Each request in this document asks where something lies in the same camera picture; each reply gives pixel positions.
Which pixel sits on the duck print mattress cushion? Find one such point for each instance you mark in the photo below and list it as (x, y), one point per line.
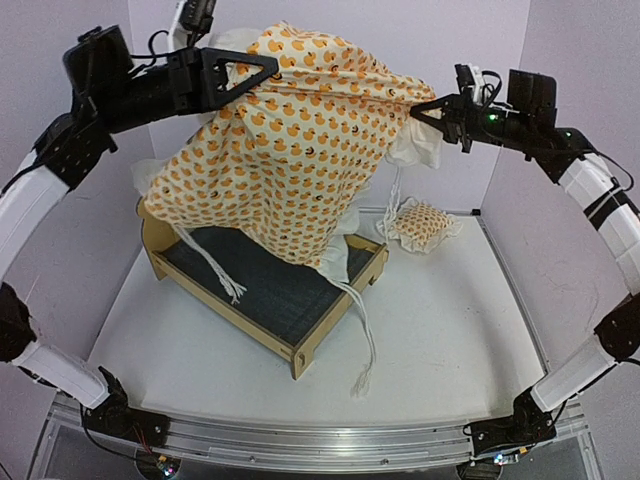
(285, 162)

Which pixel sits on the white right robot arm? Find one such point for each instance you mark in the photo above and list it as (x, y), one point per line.
(570, 161)

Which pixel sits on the small duck print pillow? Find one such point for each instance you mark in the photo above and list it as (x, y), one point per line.
(417, 227)

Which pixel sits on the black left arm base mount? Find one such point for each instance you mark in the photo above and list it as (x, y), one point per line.
(114, 417)

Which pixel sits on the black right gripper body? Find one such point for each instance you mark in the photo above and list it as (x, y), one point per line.
(508, 130)

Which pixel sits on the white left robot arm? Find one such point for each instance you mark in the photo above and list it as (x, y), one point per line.
(60, 160)

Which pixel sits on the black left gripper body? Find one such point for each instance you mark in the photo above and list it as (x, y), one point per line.
(183, 91)

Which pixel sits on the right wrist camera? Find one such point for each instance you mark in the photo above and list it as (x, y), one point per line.
(480, 86)

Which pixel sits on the aluminium front rail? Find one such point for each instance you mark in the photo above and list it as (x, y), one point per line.
(287, 448)

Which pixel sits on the wooden pet bed frame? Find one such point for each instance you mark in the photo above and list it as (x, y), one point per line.
(286, 308)

